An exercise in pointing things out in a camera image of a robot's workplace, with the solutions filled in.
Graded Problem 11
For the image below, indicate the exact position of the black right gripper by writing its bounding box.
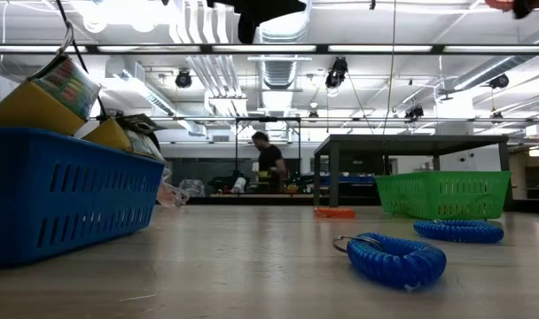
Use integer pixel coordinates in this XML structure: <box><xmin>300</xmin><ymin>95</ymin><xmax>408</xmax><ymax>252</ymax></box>
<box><xmin>512</xmin><ymin>0</ymin><xmax>539</xmax><ymax>20</ymax></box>

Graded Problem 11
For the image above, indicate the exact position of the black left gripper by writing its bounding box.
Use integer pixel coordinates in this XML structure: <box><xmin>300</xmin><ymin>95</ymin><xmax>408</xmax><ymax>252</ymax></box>
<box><xmin>207</xmin><ymin>0</ymin><xmax>308</xmax><ymax>44</ymax></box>

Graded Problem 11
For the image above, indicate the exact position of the orange plastic basket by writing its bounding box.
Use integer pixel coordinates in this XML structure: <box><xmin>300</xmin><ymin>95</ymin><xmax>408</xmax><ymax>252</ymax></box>
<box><xmin>484</xmin><ymin>0</ymin><xmax>517</xmax><ymax>13</ymax></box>

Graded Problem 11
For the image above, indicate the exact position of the green plastic basket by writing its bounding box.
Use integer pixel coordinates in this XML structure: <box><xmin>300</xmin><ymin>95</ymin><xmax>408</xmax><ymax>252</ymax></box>
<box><xmin>374</xmin><ymin>170</ymin><xmax>513</xmax><ymax>222</ymax></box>

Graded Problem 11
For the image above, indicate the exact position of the orange coil wrist keychain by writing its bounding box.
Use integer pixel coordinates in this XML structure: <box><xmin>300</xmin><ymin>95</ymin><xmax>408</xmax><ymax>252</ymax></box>
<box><xmin>313</xmin><ymin>206</ymin><xmax>357</xmax><ymax>220</ymax></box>

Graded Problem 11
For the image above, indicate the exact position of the blue coil wrist keychain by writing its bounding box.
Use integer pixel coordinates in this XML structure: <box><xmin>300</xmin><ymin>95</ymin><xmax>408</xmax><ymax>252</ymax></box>
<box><xmin>331</xmin><ymin>232</ymin><xmax>448</xmax><ymax>290</ymax></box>
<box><xmin>412</xmin><ymin>219</ymin><xmax>505</xmax><ymax>245</ymax></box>

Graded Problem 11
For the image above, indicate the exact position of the blue plastic basket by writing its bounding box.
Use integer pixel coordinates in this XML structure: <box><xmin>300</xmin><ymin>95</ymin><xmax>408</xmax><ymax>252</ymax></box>
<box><xmin>0</xmin><ymin>127</ymin><xmax>168</xmax><ymax>268</ymax></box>

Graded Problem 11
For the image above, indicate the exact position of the black overhead crossbar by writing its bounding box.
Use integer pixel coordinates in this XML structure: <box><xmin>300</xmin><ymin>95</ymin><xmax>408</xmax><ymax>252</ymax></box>
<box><xmin>0</xmin><ymin>43</ymin><xmax>539</xmax><ymax>56</ymax></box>

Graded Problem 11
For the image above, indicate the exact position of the black ceiling spotlight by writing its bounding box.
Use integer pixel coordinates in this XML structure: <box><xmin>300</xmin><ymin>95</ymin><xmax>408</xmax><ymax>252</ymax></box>
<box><xmin>324</xmin><ymin>56</ymin><xmax>349</xmax><ymax>89</ymax></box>
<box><xmin>488</xmin><ymin>73</ymin><xmax>511</xmax><ymax>89</ymax></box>
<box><xmin>404</xmin><ymin>104</ymin><xmax>426</xmax><ymax>121</ymax></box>
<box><xmin>175</xmin><ymin>68</ymin><xmax>193</xmax><ymax>89</ymax></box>

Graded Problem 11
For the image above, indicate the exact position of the person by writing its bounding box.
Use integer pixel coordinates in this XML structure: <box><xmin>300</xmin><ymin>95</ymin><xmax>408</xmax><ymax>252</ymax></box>
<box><xmin>250</xmin><ymin>130</ymin><xmax>289</xmax><ymax>194</ymax></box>

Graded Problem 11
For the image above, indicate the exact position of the distant wooden workbench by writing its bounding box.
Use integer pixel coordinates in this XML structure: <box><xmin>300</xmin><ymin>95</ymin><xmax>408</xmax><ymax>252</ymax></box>
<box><xmin>209</xmin><ymin>192</ymin><xmax>317</xmax><ymax>199</ymax></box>

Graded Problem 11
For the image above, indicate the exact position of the clear plastic bag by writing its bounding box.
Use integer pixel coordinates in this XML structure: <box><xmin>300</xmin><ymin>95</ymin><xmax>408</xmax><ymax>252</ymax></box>
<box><xmin>179</xmin><ymin>178</ymin><xmax>207</xmax><ymax>198</ymax></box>

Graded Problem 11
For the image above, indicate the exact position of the silver ventilation duct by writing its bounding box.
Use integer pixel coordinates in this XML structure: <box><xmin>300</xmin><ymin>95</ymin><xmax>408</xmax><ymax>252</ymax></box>
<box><xmin>250</xmin><ymin>8</ymin><xmax>313</xmax><ymax>92</ymax></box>

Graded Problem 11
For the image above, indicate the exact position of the distant black rig frame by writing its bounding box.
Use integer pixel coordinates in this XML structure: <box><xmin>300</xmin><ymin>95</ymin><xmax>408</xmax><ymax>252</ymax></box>
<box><xmin>234</xmin><ymin>115</ymin><xmax>302</xmax><ymax>178</ymax></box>

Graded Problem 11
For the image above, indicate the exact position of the thin hanging cable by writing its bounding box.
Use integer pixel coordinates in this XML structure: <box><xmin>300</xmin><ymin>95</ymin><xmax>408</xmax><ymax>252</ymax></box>
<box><xmin>381</xmin><ymin>0</ymin><xmax>398</xmax><ymax>136</ymax></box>

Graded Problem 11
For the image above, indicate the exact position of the thin black frame crossbar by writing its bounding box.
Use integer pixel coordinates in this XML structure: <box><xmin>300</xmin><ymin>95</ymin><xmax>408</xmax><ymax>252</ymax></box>
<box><xmin>90</xmin><ymin>115</ymin><xmax>539</xmax><ymax>124</ymax></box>

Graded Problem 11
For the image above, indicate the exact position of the black left camera cable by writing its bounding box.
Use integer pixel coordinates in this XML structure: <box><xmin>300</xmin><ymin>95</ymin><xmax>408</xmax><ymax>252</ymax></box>
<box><xmin>55</xmin><ymin>0</ymin><xmax>109</xmax><ymax>120</ymax></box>

